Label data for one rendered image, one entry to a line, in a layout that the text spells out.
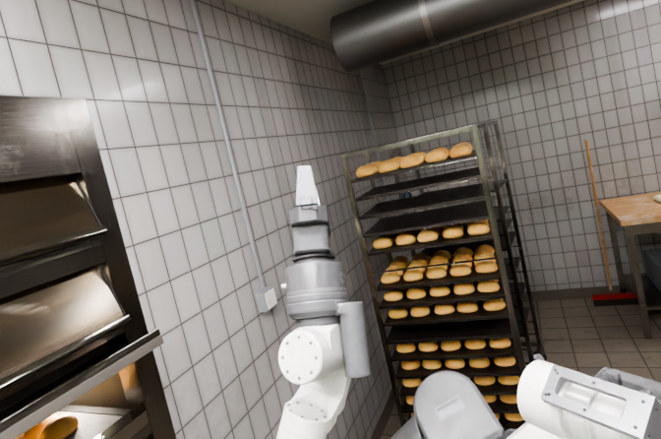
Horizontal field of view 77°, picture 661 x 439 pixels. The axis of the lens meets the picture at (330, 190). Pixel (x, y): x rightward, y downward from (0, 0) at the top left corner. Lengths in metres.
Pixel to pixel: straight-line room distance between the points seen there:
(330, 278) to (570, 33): 3.95
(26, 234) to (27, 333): 0.23
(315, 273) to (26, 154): 0.90
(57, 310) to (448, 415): 0.98
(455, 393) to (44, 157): 1.11
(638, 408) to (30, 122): 1.30
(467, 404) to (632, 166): 3.88
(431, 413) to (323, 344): 0.19
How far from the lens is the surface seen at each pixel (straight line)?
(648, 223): 3.67
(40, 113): 1.35
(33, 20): 1.45
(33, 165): 1.30
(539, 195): 4.36
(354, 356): 0.59
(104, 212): 1.38
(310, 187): 0.60
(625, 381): 0.73
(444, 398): 0.67
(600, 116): 4.35
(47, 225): 1.27
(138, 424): 1.47
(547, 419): 0.51
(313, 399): 0.67
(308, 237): 0.60
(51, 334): 1.27
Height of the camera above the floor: 1.77
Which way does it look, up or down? 4 degrees down
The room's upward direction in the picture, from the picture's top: 13 degrees counter-clockwise
